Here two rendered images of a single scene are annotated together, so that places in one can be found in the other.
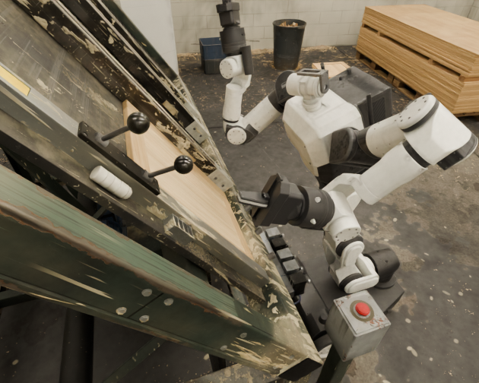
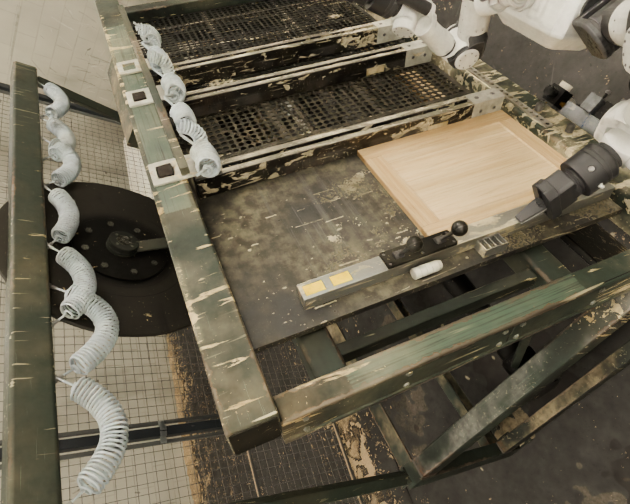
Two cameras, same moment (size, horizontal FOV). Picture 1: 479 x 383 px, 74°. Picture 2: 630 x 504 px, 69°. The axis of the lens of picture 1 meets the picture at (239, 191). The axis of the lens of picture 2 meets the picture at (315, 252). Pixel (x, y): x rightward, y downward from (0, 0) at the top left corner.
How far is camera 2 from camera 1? 66 cm
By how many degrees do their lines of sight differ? 43
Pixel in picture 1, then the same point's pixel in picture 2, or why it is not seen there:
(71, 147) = (390, 274)
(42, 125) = (370, 281)
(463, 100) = not seen: outside the picture
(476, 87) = not seen: outside the picture
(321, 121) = (549, 17)
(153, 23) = not seen: outside the picture
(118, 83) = (343, 149)
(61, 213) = (434, 342)
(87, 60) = (314, 161)
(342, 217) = not seen: outside the picture
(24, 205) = (422, 356)
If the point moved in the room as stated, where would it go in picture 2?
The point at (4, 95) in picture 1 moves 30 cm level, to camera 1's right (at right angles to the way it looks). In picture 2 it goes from (346, 289) to (443, 223)
